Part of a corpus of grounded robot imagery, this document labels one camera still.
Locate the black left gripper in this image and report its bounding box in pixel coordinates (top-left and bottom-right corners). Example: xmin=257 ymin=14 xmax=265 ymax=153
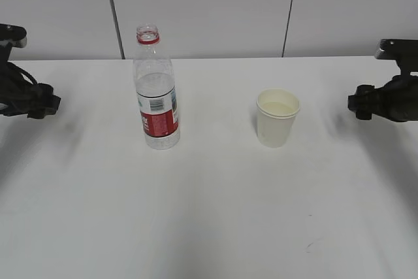
xmin=1 ymin=44 xmax=61 ymax=120

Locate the white paper cup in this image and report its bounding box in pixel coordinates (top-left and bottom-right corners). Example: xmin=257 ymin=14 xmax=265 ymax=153
xmin=256 ymin=89 xmax=300 ymax=148

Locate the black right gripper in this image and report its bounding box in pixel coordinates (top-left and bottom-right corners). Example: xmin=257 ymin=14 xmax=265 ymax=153
xmin=347 ymin=59 xmax=417 ymax=122

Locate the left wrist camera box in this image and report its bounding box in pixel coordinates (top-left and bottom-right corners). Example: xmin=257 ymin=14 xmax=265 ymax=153
xmin=0 ymin=24 xmax=27 ymax=48

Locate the clear water bottle red label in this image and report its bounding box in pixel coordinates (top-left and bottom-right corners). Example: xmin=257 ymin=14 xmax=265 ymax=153
xmin=133 ymin=24 xmax=180 ymax=150

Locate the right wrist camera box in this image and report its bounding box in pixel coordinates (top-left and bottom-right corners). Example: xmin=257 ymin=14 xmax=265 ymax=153
xmin=375 ymin=39 xmax=418 ymax=61

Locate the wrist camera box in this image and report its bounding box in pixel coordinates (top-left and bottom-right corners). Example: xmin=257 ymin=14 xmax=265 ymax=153
xmin=375 ymin=39 xmax=418 ymax=61
xmin=0 ymin=24 xmax=27 ymax=48

